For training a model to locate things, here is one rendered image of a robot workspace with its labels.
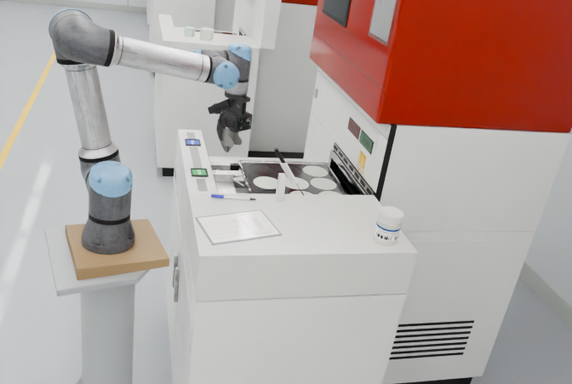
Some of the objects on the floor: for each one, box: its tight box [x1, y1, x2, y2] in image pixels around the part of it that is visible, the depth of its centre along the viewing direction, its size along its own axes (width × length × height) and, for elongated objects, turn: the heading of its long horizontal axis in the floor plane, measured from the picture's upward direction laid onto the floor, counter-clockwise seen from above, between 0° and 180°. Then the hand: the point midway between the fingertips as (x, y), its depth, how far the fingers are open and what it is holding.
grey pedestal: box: [44, 226, 151, 384], centre depth 180 cm, size 51×44×82 cm
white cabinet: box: [167, 157, 407, 384], centre depth 218 cm, size 64×96×82 cm, turn 177°
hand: (225, 147), depth 190 cm, fingers closed
